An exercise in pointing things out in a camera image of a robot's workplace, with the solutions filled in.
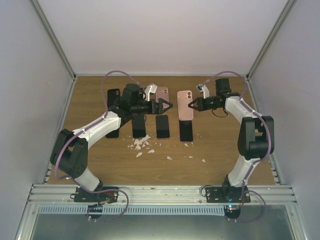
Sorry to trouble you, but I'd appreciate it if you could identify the black phone case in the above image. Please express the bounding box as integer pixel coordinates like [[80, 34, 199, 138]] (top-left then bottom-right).
[[107, 88, 121, 109]]

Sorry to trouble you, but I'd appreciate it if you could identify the white debris pile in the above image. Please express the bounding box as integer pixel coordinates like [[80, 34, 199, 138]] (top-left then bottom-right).
[[127, 134, 206, 163]]

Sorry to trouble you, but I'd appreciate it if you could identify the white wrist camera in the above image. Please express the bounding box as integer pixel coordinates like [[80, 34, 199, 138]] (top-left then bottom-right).
[[144, 83, 158, 102], [196, 84, 210, 99]]

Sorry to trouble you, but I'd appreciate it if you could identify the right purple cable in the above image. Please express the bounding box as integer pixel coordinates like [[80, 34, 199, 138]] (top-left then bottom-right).
[[204, 70, 273, 223]]

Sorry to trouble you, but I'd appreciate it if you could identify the purple cable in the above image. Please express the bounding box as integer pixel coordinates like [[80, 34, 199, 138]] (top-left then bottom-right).
[[204, 70, 273, 223], [53, 70, 148, 223]]

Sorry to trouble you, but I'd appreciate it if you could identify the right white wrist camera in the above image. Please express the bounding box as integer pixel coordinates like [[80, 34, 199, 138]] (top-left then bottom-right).
[[196, 84, 210, 99]]

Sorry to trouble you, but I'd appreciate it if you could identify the aluminium front rail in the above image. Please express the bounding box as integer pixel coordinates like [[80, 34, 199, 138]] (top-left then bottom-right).
[[27, 184, 297, 206]]

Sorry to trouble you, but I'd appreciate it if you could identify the black phone face down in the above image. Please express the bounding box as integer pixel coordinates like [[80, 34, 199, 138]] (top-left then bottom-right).
[[131, 114, 147, 139]]

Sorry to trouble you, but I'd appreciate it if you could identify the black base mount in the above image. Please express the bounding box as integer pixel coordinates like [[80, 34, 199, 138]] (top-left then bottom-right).
[[199, 185, 251, 204], [70, 186, 119, 204]]

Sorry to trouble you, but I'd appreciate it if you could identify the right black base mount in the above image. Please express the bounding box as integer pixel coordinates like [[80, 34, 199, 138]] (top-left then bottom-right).
[[199, 185, 251, 204]]

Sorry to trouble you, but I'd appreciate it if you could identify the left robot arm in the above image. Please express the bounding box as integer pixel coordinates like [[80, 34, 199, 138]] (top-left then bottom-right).
[[50, 83, 173, 202]]

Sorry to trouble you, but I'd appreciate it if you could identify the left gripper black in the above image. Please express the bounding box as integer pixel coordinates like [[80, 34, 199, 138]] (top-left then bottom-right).
[[131, 98, 173, 115]]

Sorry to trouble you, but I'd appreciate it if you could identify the black phone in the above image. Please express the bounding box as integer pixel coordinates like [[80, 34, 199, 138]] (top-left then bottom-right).
[[105, 128, 120, 139]]

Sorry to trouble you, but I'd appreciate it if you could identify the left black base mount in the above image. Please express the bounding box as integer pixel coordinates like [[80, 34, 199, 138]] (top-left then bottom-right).
[[70, 186, 119, 204]]

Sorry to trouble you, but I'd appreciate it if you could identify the grey slotted cable duct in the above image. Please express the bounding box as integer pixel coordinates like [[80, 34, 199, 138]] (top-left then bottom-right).
[[38, 204, 225, 216]]

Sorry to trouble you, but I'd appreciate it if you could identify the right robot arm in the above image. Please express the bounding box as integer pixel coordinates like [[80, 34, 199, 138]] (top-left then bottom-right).
[[188, 78, 275, 203]]

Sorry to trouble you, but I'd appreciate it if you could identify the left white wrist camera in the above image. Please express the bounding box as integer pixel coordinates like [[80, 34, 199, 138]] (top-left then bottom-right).
[[144, 83, 158, 102]]

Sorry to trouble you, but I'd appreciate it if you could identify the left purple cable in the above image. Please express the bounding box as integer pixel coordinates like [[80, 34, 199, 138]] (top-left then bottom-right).
[[53, 70, 148, 223]]

